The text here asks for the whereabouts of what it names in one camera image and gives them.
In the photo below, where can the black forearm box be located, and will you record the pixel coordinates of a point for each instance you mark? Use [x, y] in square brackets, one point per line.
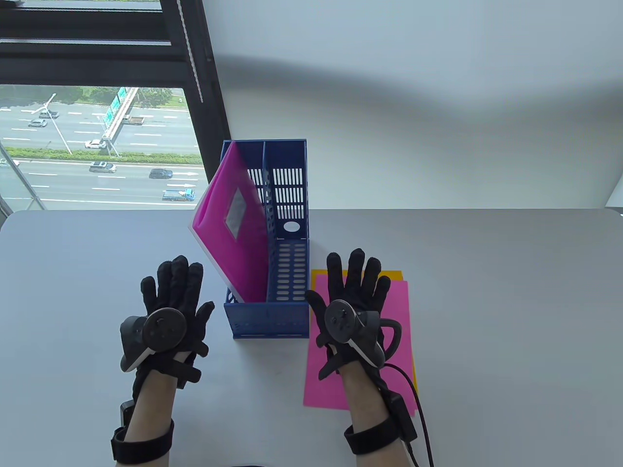
[403, 418]

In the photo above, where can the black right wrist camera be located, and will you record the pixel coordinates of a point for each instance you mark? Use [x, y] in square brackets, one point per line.
[328, 369]

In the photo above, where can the grey left hand controller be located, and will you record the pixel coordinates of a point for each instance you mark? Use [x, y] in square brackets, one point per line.
[163, 331]

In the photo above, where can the blue perforated file holder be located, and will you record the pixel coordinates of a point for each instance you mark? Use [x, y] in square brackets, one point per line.
[287, 272]

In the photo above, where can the green road sign gantry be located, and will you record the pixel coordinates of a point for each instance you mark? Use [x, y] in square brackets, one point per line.
[117, 112]

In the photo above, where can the person's right hand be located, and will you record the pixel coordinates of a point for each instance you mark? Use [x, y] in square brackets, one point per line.
[353, 287]

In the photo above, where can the white street lamp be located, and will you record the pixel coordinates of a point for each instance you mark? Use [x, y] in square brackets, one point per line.
[58, 129]

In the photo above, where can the grey hand controller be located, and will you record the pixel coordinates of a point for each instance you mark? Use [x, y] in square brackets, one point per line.
[340, 321]
[163, 331]

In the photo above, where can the grey slanted window bar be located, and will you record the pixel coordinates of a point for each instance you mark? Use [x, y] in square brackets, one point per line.
[23, 177]

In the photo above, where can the pink cardstock sheet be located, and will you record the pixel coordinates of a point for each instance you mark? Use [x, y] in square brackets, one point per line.
[321, 384]

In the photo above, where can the grey forearm box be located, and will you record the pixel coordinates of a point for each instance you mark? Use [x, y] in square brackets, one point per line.
[125, 412]

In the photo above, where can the person's right forearm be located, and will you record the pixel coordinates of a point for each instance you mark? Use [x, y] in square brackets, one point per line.
[365, 399]

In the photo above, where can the person's left hand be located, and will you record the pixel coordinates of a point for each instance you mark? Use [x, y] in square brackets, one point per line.
[177, 292]

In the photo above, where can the clear L-shaped folder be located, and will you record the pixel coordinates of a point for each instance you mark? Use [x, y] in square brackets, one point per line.
[192, 230]

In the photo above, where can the person's left forearm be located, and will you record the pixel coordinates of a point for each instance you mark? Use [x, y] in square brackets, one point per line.
[151, 404]

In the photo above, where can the black window frame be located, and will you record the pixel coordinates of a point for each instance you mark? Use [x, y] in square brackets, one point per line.
[204, 73]

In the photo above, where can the grey right hand controller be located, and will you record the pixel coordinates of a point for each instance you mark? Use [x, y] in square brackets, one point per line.
[340, 321]

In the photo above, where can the orange cardstock sheet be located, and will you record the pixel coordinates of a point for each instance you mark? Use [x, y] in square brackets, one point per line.
[321, 273]

